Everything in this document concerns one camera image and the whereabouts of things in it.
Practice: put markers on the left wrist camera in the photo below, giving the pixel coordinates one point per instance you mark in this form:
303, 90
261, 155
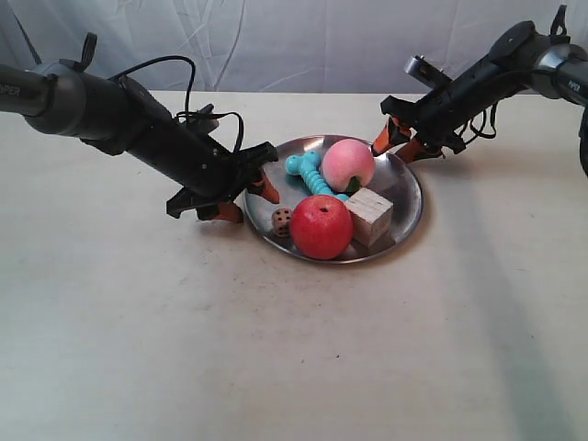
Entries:
200, 121

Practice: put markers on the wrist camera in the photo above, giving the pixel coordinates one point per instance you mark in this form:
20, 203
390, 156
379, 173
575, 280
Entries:
424, 72
200, 121

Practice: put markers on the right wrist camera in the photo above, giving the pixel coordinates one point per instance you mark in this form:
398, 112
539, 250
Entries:
424, 72

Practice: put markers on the turquoise rubber bone toy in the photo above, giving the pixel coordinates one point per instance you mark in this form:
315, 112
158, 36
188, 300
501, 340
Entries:
307, 167

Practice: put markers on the pink toy peach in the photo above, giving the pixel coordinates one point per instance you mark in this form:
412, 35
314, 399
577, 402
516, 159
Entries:
346, 161

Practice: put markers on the light wooden cube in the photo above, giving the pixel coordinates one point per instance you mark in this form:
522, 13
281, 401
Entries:
371, 214

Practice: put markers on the red toy apple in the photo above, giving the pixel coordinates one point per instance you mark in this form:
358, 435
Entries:
321, 227

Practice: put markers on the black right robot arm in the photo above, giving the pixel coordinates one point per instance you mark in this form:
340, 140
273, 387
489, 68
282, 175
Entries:
521, 59

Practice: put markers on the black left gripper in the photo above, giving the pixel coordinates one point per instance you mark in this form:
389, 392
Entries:
211, 176

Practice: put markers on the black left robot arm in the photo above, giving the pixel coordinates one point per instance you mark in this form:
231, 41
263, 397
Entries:
118, 115

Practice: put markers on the small wooden die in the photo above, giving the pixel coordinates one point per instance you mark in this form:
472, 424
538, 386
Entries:
280, 222

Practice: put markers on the white wrinkled backdrop curtain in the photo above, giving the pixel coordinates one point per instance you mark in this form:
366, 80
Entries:
266, 46

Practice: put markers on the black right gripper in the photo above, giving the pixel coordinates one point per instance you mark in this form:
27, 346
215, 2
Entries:
452, 116

